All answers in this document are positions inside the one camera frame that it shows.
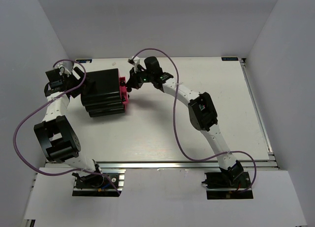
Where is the blue label sticker left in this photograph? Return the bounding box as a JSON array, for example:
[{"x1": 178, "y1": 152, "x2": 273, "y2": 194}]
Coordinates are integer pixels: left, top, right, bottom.
[{"x1": 76, "y1": 59, "x2": 92, "y2": 64}]

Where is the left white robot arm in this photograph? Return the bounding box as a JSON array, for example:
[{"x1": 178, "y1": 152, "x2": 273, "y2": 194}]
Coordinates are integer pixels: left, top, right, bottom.
[{"x1": 34, "y1": 63, "x2": 104, "y2": 187}]

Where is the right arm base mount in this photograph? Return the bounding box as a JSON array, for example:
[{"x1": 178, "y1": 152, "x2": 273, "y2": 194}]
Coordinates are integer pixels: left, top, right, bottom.
[{"x1": 201, "y1": 169, "x2": 257, "y2": 200}]

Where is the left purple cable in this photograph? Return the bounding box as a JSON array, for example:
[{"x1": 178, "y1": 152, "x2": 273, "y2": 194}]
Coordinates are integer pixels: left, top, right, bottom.
[{"x1": 12, "y1": 58, "x2": 121, "y2": 195}]

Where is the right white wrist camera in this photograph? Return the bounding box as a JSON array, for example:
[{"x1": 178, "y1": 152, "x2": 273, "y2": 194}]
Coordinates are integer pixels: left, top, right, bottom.
[{"x1": 127, "y1": 56, "x2": 140, "y2": 70}]

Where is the purple cable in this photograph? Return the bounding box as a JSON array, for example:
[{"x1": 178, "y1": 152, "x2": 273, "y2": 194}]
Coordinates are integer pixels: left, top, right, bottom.
[
  {"x1": 12, "y1": 58, "x2": 121, "y2": 195},
  {"x1": 132, "y1": 48, "x2": 258, "y2": 194}
]

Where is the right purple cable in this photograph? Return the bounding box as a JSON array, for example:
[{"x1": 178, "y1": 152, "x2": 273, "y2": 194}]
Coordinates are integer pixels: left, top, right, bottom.
[{"x1": 132, "y1": 48, "x2": 258, "y2": 194}]

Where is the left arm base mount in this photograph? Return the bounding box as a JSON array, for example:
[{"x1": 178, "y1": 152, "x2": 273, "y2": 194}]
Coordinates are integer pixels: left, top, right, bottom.
[{"x1": 72, "y1": 172, "x2": 122, "y2": 197}]

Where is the blue label sticker right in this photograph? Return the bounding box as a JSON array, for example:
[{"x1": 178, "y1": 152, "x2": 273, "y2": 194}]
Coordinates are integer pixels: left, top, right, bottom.
[{"x1": 221, "y1": 57, "x2": 239, "y2": 62}]

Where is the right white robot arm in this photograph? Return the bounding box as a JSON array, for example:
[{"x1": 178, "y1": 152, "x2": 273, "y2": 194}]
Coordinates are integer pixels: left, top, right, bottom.
[{"x1": 126, "y1": 56, "x2": 244, "y2": 187}]

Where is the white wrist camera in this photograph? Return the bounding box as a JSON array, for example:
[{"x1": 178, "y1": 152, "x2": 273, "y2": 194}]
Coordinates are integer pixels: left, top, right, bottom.
[
  {"x1": 127, "y1": 56, "x2": 140, "y2": 70},
  {"x1": 53, "y1": 60, "x2": 73, "y2": 68}
]

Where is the black drawer cabinet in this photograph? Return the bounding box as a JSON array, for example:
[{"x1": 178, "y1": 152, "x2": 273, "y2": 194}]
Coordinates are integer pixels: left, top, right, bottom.
[{"x1": 81, "y1": 68, "x2": 124, "y2": 118}]

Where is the blue label sticker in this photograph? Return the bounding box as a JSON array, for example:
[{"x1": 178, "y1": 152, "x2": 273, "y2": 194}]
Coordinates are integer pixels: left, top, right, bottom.
[
  {"x1": 221, "y1": 57, "x2": 239, "y2": 62},
  {"x1": 76, "y1": 59, "x2": 92, "y2": 64}
]

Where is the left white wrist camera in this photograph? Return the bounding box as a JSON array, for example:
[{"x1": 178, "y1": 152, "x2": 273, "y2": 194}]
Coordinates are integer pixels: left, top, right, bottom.
[{"x1": 53, "y1": 60, "x2": 73, "y2": 68}]

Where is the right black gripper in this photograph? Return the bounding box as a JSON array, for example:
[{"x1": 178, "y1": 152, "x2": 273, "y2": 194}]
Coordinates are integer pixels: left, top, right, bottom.
[{"x1": 125, "y1": 66, "x2": 154, "y2": 90}]

